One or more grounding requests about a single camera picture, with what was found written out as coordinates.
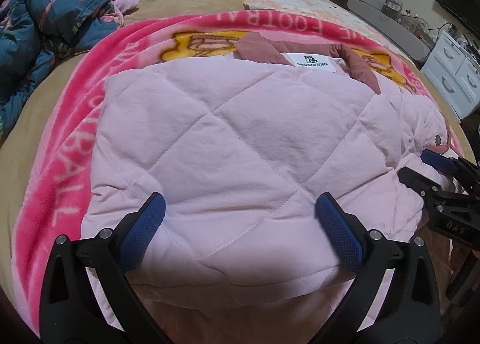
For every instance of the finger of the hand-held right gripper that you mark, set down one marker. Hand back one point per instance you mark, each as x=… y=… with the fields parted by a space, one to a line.
x=416 y=179
x=437 y=159

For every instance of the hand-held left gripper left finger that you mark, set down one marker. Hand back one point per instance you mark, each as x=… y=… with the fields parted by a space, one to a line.
x=144 y=231

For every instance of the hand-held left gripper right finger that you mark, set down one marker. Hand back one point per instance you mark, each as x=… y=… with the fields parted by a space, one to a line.
x=339 y=233

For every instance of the pink quilted jacket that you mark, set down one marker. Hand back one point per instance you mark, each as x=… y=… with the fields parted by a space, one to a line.
x=225 y=141

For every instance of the black cloth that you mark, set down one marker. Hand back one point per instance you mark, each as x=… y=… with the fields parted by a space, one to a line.
x=471 y=137

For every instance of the white drawer cabinet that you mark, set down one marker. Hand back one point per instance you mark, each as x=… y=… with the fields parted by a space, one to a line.
x=453 y=74

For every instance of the pink printed blanket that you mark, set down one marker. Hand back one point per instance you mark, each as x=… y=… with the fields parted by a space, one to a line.
x=75 y=104

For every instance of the grey curved shelf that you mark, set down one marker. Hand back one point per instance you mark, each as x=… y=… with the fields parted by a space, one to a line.
x=378 y=17

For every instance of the clutter of small shelf items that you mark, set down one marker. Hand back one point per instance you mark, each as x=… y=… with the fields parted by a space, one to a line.
x=393 y=2

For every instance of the pale pink checkered cloth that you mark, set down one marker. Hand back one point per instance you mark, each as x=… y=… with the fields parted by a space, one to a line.
x=292 y=0

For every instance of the blue floral quilt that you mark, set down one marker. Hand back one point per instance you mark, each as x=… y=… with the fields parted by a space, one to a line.
x=37 y=28

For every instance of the light pink garment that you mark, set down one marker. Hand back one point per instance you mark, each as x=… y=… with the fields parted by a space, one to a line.
x=125 y=0

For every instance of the bed with tan sheet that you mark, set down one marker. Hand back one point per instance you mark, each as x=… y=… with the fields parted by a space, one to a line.
x=180 y=2

